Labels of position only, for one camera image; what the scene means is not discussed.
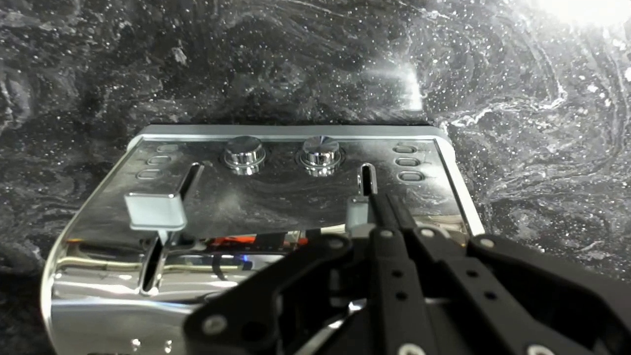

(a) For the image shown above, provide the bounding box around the chrome two-slot toaster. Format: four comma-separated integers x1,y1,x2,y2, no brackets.
40,123,489,355

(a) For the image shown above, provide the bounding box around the silver toaster lever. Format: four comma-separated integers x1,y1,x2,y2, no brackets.
345,196,381,241
123,190,190,233

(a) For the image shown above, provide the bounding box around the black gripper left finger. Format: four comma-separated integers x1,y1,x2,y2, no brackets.
182,180,442,355

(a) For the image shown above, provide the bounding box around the chrome toaster knob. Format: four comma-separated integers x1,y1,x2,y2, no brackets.
300,135,343,180
221,135,268,178

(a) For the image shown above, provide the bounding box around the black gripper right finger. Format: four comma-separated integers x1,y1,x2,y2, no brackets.
379,188,631,355

